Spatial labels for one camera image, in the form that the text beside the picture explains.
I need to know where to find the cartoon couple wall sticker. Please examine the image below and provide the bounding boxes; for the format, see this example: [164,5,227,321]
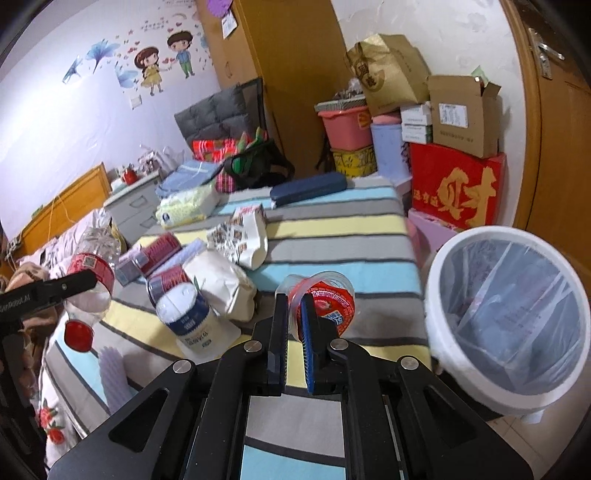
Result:
[133,30,195,96]

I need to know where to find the red plaid cloth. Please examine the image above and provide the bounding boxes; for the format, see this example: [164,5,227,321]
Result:
[191,126,270,194]

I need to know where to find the silver door handle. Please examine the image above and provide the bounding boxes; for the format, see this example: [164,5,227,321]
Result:
[527,27,566,80]

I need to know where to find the clear plastic bottle red label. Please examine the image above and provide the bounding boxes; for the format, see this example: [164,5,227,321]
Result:
[64,224,121,353]

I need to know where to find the folded blue cloth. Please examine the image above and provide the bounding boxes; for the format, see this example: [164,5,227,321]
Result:
[155,159,222,200]

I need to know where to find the brown paper bag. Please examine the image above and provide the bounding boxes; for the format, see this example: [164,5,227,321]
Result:
[345,34,431,117]

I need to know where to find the lilac cylindrical container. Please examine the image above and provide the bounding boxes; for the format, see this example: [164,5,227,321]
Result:
[370,115,412,184]

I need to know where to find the purple white box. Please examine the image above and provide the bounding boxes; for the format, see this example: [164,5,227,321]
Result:
[115,249,147,286]

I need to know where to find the wooden wardrobe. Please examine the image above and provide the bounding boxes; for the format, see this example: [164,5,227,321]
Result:
[197,1,349,178]

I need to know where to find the black bag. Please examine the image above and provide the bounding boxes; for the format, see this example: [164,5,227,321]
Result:
[223,139,296,190]

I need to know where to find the patterned white crumpled wrapper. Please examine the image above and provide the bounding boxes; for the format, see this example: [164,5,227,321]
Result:
[205,219,269,270]

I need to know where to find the grey padded cushion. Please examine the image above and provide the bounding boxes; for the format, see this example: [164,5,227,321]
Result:
[174,77,266,147]

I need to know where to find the red gift box gold character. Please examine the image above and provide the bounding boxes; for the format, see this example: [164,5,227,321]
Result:
[410,143,506,230]

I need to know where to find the navy glasses case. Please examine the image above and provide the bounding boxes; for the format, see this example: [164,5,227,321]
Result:
[270,172,348,208]

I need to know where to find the yellow printed box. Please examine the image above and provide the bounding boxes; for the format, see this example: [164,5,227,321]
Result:
[332,145,378,178]

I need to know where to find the white round trash bin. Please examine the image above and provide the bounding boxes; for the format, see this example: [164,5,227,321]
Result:
[425,226,590,416]

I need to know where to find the wooden door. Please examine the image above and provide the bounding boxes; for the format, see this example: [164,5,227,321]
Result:
[502,1,590,286]

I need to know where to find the grey drawer cabinet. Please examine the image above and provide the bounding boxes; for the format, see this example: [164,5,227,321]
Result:
[103,171,161,245]

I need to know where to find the wooden bed headboard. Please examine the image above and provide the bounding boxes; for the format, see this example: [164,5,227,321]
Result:
[1,163,111,277]

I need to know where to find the white blue yogurt cup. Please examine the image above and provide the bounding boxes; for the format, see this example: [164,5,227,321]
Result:
[155,283,242,364]

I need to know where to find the red milk can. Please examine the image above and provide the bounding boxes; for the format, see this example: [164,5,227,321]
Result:
[146,265,190,306]
[132,233,181,278]

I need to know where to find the yellow tissue pack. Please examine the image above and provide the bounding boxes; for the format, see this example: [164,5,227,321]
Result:
[155,183,221,230]

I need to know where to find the stacked white small boxes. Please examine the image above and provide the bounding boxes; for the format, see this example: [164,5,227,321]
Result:
[401,101,433,145]

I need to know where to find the strawberry milk carton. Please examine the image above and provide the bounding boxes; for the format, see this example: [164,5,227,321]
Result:
[230,203,266,227]

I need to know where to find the striped table cloth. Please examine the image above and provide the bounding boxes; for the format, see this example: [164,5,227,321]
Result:
[40,177,431,479]

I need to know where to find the brown cardboard box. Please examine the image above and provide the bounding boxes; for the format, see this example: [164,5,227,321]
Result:
[428,75,501,159]

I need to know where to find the white foam fruit net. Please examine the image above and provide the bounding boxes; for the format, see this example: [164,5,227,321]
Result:
[98,347,136,415]

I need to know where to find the pink plastic bin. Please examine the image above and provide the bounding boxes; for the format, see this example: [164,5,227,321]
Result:
[318,105,373,151]

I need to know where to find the pink floral box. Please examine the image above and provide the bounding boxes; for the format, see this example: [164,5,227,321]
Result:
[406,208,461,267]

